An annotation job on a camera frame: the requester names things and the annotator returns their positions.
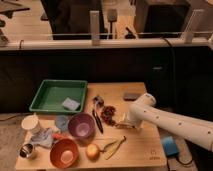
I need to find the orange carrot piece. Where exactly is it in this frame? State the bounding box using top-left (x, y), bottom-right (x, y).
top-left (52, 133), bottom-right (68, 140)

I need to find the green plastic tray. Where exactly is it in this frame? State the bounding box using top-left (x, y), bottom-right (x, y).
top-left (29, 79), bottom-right (87, 114)

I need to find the purple bowl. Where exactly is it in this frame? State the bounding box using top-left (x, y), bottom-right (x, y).
top-left (68, 113), bottom-right (95, 139)

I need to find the grey sponge block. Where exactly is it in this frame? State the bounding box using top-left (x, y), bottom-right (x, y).
top-left (123, 93), bottom-right (140, 101)

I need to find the orange bowl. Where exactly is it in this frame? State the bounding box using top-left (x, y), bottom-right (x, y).
top-left (50, 139), bottom-right (79, 169)

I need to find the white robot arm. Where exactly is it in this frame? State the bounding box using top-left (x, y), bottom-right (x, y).
top-left (124, 93), bottom-right (213, 152)

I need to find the wooden folding table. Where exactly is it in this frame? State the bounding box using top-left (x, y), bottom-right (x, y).
top-left (15, 82), bottom-right (167, 171)

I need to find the blue sponge in tray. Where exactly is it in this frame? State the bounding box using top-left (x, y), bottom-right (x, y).
top-left (62, 98), bottom-right (80, 111)

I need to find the silver metal fork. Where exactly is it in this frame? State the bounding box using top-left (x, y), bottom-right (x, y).
top-left (115, 124), bottom-right (134, 129)

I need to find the dried red chili bunch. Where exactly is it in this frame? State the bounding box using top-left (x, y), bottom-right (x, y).
top-left (101, 106), bottom-right (116, 126)

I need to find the small steel cup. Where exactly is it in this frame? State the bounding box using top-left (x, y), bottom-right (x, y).
top-left (19, 143), bottom-right (37, 159)

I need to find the black handled utensil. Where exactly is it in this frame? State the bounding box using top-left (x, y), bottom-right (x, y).
top-left (92, 95), bottom-right (104, 132)

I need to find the blue box on floor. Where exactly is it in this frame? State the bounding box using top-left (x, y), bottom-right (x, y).
top-left (161, 136), bottom-right (179, 157)

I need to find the yellow red apple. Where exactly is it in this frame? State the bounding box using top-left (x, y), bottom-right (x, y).
top-left (85, 143), bottom-right (100, 160)

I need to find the white paper cup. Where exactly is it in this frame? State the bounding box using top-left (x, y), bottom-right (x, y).
top-left (21, 115), bottom-right (41, 134)

